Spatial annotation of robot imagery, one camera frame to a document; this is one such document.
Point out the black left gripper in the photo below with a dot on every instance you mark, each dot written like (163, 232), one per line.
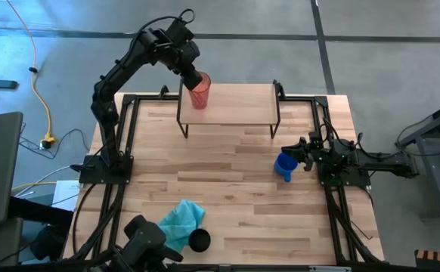
(186, 58)

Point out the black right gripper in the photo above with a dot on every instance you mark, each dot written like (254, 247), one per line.
(313, 158)

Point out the tall orange translucent tumbler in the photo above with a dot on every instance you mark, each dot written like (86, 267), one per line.
(201, 98)

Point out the blue plastic mug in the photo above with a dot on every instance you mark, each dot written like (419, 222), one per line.
(285, 168)

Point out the black plastic cup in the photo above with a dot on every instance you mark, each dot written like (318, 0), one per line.
(199, 240)

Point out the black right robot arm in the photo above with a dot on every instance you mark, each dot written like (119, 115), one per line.
(386, 164)

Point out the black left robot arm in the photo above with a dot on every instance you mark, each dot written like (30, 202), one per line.
(106, 109)

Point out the wooden shelf with black legs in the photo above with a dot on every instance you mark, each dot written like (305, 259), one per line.
(235, 102)

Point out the grey metal cart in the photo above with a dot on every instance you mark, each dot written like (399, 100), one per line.
(426, 170)

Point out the teal microfibre cloth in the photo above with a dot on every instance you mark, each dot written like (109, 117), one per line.
(178, 223)

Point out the white paper sheet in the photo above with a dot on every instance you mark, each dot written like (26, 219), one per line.
(66, 194)

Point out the orange black striped block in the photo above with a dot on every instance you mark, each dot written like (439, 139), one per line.
(437, 257)

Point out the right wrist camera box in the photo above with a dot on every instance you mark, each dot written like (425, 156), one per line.
(317, 139)

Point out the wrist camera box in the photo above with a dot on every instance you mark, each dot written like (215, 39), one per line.
(181, 30)
(317, 139)

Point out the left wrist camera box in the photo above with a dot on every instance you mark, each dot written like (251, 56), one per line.
(181, 30)

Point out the black aluminium table frame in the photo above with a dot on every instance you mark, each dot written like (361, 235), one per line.
(303, 99)

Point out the silver aluminium bracket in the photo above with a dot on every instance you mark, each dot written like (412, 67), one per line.
(329, 269)

